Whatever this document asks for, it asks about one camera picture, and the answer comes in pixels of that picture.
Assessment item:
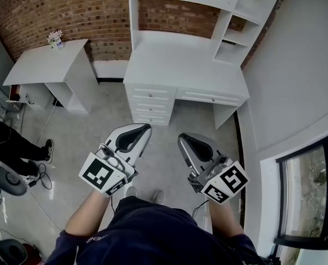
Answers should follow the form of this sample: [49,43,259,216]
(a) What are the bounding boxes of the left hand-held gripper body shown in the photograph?
[78,144,139,197]

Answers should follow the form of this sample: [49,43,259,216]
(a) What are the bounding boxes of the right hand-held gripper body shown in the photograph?
[187,153,250,205]

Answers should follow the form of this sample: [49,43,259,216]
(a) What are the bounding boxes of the person's right forearm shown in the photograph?
[208,200,246,236]

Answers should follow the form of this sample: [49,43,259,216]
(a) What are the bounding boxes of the person's left forearm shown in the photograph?
[65,188,120,244]

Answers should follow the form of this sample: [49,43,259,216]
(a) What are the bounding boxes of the white desk with hutch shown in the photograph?
[123,0,285,129]

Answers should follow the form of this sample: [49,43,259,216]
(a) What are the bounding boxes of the person's right grey shoe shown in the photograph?
[152,190,166,205]

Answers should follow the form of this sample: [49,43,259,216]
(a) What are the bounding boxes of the black framed window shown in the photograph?
[274,132,328,265]

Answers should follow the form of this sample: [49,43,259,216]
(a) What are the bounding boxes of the person's dark navy shirt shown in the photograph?
[46,196,267,265]

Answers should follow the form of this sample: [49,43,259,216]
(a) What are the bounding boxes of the grey round floor device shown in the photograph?
[0,161,28,197]

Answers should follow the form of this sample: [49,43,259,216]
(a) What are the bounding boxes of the white side table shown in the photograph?
[2,39,100,114]

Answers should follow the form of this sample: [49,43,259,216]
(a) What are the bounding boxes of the pink flowers in vase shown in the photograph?
[46,29,65,50]

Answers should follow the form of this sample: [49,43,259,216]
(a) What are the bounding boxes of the black round floor device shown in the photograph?
[0,238,28,265]

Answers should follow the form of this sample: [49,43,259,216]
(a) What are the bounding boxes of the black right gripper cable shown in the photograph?
[191,199,210,218]

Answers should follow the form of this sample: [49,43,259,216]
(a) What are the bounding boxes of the black floor cable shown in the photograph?
[28,163,53,190]

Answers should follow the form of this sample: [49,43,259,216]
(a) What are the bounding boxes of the white power cable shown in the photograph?
[35,98,56,146]

